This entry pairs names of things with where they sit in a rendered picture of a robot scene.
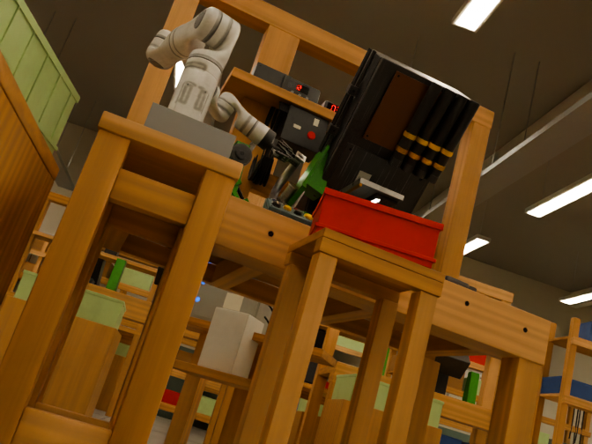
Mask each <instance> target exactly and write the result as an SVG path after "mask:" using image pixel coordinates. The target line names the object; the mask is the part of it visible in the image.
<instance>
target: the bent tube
mask: <svg viewBox="0 0 592 444"><path fill-rule="evenodd" d="M294 158H295V159H296V160H297V161H299V163H300V164H301V163H303V164H304V163H305V161H306V158H307V157H306V156H304V155H303V154H302V153H300V152H299V151H297V152H296V155H295V157H294ZM296 169H297V167H295V166H293V165H292V164H290V165H289V166H288V167H287V168H286V170H285V171H284V172H283V173H282V174H281V176H280V177H279V178H278V180H277V182H276V183H275V185H274V186H273V188H272V190H271V192H270V195H269V198H271V199H276V200H277V198H278V194H279V192H280V191H281V189H282V188H283V187H284V185H285V183H286V182H287V181H288V179H289V178H290V177H291V175H292V174H293V173H294V171H295V170H296Z"/></svg>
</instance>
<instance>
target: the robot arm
mask: <svg viewBox="0 0 592 444"><path fill-rule="evenodd" d="M240 31H241V26H240V24H239V23H238V22H237V21H235V20H234V19H232V18H230V17H229V16H228V15H226V14H225V13H224V12H222V11H221V10H219V9H217V8H215V7H209V8H207V9H205V10H204V11H202V12H201V13H199V14H198V15H197V16H196V17H195V18H193V19H192V20H190V21H189V22H188V23H186V24H183V25H181V26H178V27H176V28H175V29H174V30H173V31H172V32H170V31H168V30H165V29H162V30H159V32H158V33H157V34H156V36H155V37H154V39H153V40H152V42H151V44H150V45H149V47H148V48H147V50H146V57H147V59H148V61H149V62H150V63H151V64H152V65H153V66H155V67H157V68H159V69H162V70H168V69H170V68H172V67H173V66H174V65H175V64H177V63H179V62H182V64H183V67H184V69H183V71H182V74H181V76H180V79H179V81H178V84H177V86H176V88H175V90H174V94H173V96H172V99H171V100H170V103H169V105H168V108H170V109H172V110H174V111H176V112H178V113H181V114H183V115H186V116H188V117H191V118H193V119H196V120H198V121H200V122H203V121H204V117H205V115H206V113H207V110H208V109H209V111H210V113H211V116H212V117H213V118H214V119H215V120H216V121H218V122H226V121H227V120H228V118H229V117H230V116H231V114H232V113H233V111H234V110H236V112H237V114H238V116H237V119H236V121H235V123H234V127H235V128H236V129H237V130H238V131H240V132H241V133H242V134H244V135H245V136H246V137H247V138H248V139H249V140H251V141H252V142H251V143H250V144H249V145H250V150H251V151H253V150H254V149H255V146H256V145H257V146H259V147H260V148H261V149H263V150H264V151H265V150H266V149H267V148H269V149H270V150H271V152H273V154H272V157H274V158H276V159H279V160H281V161H283V162H289V163H290V164H292V165H293V166H294V167H298V166H299V165H300V163H299V161H297V160H296V159H295V158H294V157H295V154H293V152H292V148H291V147H290V146H289V145H288V144H287V143H286V142H285V141H284V140H283V139H281V140H277V139H276V138H275V137H276V135H277V133H276V132H274V131H273V130H272V129H270V128H269V127H267V126H266V125H265V124H263V123H262V122H259V121H258V120H257V119H255V118H254V116H252V115H251V114H250V113H248V112H247V111H246V110H245V108H244V107H243V106H242V105H241V104H240V102H239V101H238V100H237V99H236V98H235V96H234V95H233V94H231V93H230V92H223V93H222V94H221V95H220V89H219V88H218V82H219V79H220V77H221V74H222V72H223V69H224V68H225V66H226V64H227V61H228V59H229V56H230V55H231V53H232V51H233V47H234V45H235V43H236V41H237V40H238V38H239V35H240ZM205 44H206V45H208V46H209V47H211V48H213V49H214V50H215V51H214V50H209V49H204V47H205ZM219 95H220V96H219Z"/></svg>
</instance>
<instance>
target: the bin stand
mask: <svg viewBox="0 0 592 444"><path fill-rule="evenodd" d="M287 253H288V254H287V255H286V258H285V263H284V266H286V267H285V271H284V275H283V277H282V280H281V284H280V286H279V289H278V293H277V298H276V301H275V304H274V307H273V310H272V313H271V317H270V321H269V325H268V328H267V330H266V334H265V337H264V340H263V345H262V348H261V351H260V354H259V357H258V360H257V363H256V366H255V371H254V374H253V378H252V381H251V383H250V387H249V390H248V395H247V398H246V401H245V404H244V407H243V410H242V413H241V416H240V422H239V424H238V427H237V431H236V434H235V436H234V440H233V444H287V442H288V439H289V436H290V432H291V429H292V423H293V420H294V417H295V413H296V410H297V407H298V403H299V399H300V394H301V391H302V388H303V384H304V381H305V378H306V374H307V369H308V365H309V362H310V359H311V355H312V352H313V349H314V346H315V339H316V337H317V333H318V329H319V327H320V323H321V319H322V314H323V310H324V308H325V304H326V301H327V298H328V294H329V289H330V285H331V284H333V285H338V286H340V287H343V288H345V289H347V290H350V291H353V292H356V293H359V294H361V295H364V296H367V297H369V298H371V299H374V300H376V301H375V304H374V311H373V314H372V318H371V321H370V325H369V329H368V332H367V336H366V342H365V346H364V350H363V353H362V357H361V361H360V364H359V370H358V374H357V378H356V381H355V385H354V389H353V392H352V396H351V402H350V406H349V410H348V413H347V417H346V420H345V424H344V430H343V434H342V438H341V441H340V444H366V437H367V434H368V430H369V426H370V422H371V418H372V415H373V411H374V404H375V400H376V397H377V393H378V388H379V385H380V381H381V375H382V371H383V367H384V363H385V359H386V356H387V352H388V347H389V341H390V338H391V334H392V330H393V326H394V322H395V318H396V312H397V308H398V301H399V298H400V294H401V293H400V292H406V291H410V290H412V291H414V292H413V293H412V294H411V299H410V303H409V306H408V311H407V315H406V318H405V322H404V326H403V333H402V337H401V341H400V344H399V348H398V353H397V356H396V363H395V367H394V371H393V374H392V379H391V383H390V386H389V390H388V397H387V401H386V404H385V409H384V412H383V416H382V421H381V427H380V431H379V435H378V439H377V442H376V444H405V442H406V438H407V434H408V430H409V426H410V422H411V414H412V411H413V406H414V403H415V398H416V394H417V390H418V383H419V378H420V375H421V370H422V366H423V362H424V358H425V354H426V347H427V343H428V338H429V335H430V330H431V327H432V322H433V315H434V310H435V307H436V302H437V299H438V298H439V297H440V296H441V293H442V288H443V283H444V280H445V276H446V275H445V274H442V273H440V272H438V271H436V270H432V269H429V268H426V267H425V266H422V265H420V264H417V263H414V262H412V261H409V260H407V259H404V258H402V257H400V256H398V255H394V254H391V253H389V252H387V251H385V250H382V249H380V248H377V247H374V246H372V245H369V244H367V243H365V242H362V241H360V240H356V239H353V238H352V237H349V236H347V235H344V234H342V233H339V232H336V231H334V230H331V229H329V228H327V227H324V228H323V229H321V230H320V231H318V232H316V233H313V234H311V235H309V236H307V237H306V238H304V239H302V240H299V241H297V242H295V243H293V244H292V245H290V246H289V248H288V252H287ZM305 279H306V280H305ZM304 283H305V284H304ZM303 285H304V286H303ZM302 289H303V290H302ZM300 295H301V296H300ZM298 304H299V305H298ZM296 310H297V311H296ZM294 316H295V317H294ZM293 319H294V320H293ZM290 331H291V332H290ZM289 335H290V336H289ZM288 337H289V338H288ZM287 341H288V342H287ZM285 347H286V348H285ZM283 356H284V357H283ZM281 362H282V363H281ZM279 368H280V369H279ZM275 383H276V384H275ZM274 387H275V388H274ZM273 389H274V390H273ZM272 393H273V394H272ZM268 408H269V409H268ZM266 414H267V415H266ZM264 420H265V421H264ZM260 435H261V436H260ZM259 439H260V440H259ZM258 441H259V442H258Z"/></svg>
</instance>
